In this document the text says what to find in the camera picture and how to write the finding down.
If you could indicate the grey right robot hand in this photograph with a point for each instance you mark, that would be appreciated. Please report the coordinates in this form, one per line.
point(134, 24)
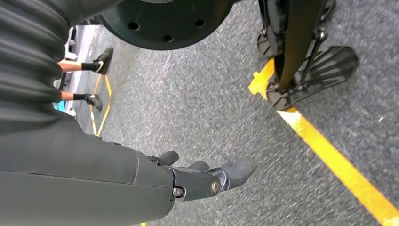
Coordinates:
point(78, 187)

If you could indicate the thin yellow floor tape outline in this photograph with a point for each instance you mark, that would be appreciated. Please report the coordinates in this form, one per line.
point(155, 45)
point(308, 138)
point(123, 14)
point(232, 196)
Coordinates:
point(107, 109)

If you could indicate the person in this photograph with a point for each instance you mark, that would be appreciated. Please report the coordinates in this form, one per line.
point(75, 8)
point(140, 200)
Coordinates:
point(99, 62)

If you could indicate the black round hip joint cover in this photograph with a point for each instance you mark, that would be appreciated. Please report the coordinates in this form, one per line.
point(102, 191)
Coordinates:
point(162, 25)

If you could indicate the black robot left foot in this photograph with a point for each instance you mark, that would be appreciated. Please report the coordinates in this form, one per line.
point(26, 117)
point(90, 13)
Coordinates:
point(265, 43)

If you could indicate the yellow floor tape line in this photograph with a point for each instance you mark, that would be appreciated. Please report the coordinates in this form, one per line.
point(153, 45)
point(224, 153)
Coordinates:
point(336, 159)

